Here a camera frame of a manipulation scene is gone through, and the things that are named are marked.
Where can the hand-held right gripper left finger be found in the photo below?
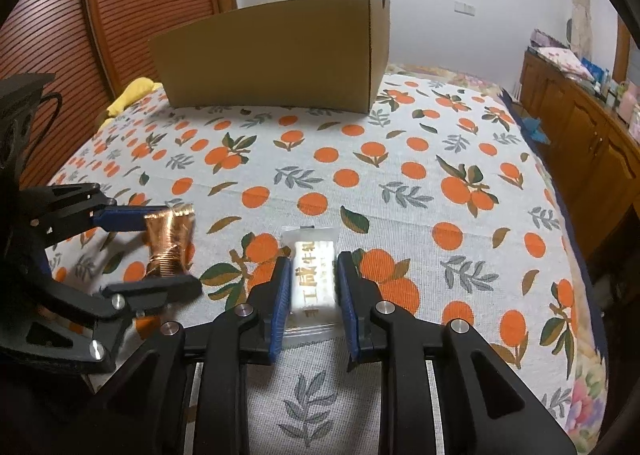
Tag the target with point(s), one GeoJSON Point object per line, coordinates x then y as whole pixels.
{"type": "Point", "coordinates": [282, 310]}

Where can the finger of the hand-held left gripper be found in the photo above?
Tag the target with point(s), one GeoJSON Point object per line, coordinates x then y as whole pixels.
{"type": "Point", "coordinates": [125, 219]}
{"type": "Point", "coordinates": [160, 289]}

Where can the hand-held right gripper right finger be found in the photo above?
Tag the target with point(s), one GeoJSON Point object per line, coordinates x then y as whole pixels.
{"type": "Point", "coordinates": [348, 310]}

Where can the white candy packet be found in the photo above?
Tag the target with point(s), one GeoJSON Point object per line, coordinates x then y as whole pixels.
{"type": "Point", "coordinates": [312, 285]}

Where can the copper foil candy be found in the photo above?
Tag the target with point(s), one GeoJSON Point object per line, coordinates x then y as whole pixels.
{"type": "Point", "coordinates": [170, 240]}

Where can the cardboard box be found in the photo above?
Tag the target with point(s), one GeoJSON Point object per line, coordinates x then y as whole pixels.
{"type": "Point", "coordinates": [270, 55]}

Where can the yellow plush toy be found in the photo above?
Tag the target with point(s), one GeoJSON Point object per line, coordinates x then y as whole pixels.
{"type": "Point", "coordinates": [130, 95]}

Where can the orange-print bedsheet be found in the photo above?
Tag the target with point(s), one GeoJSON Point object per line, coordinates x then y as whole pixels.
{"type": "Point", "coordinates": [400, 195]}

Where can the wooden slatted wardrobe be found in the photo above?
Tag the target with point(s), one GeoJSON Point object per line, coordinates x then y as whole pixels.
{"type": "Point", "coordinates": [125, 10]}

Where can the floral quilt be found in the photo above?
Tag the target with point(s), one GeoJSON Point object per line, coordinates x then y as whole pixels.
{"type": "Point", "coordinates": [440, 75]}

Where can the blue crumpled object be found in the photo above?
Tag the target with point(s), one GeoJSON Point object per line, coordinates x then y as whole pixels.
{"type": "Point", "coordinates": [535, 129]}

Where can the wooden cabinet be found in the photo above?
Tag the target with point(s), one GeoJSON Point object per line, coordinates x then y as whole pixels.
{"type": "Point", "coordinates": [580, 145]}

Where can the folded floral cloth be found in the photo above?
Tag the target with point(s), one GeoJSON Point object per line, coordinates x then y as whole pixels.
{"type": "Point", "coordinates": [565, 62]}

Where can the clutter of small containers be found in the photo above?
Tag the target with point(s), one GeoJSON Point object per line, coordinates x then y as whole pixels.
{"type": "Point", "coordinates": [620, 95]}

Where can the beige curtain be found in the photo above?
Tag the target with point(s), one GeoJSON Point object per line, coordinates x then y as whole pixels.
{"type": "Point", "coordinates": [580, 10]}

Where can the white wall switch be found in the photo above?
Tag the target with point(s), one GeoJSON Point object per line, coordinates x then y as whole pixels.
{"type": "Point", "coordinates": [465, 7]}

